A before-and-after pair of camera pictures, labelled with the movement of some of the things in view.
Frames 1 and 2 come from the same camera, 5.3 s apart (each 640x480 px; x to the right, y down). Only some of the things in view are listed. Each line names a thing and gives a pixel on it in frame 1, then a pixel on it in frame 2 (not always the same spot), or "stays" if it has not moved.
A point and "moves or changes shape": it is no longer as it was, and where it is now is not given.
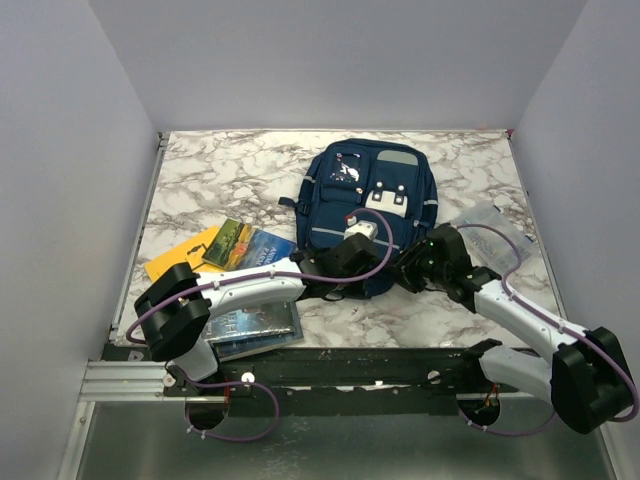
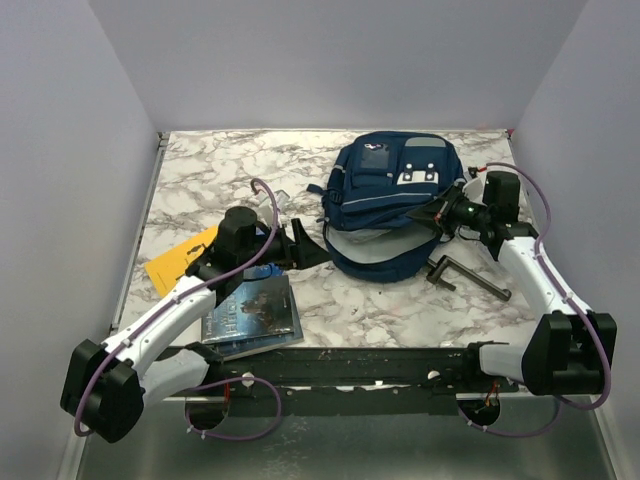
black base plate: (345, 381) stays
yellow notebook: (190, 252) stays
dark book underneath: (228, 347) stays
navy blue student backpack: (389, 185) moves or changes shape
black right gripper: (407, 261) -> (439, 209)
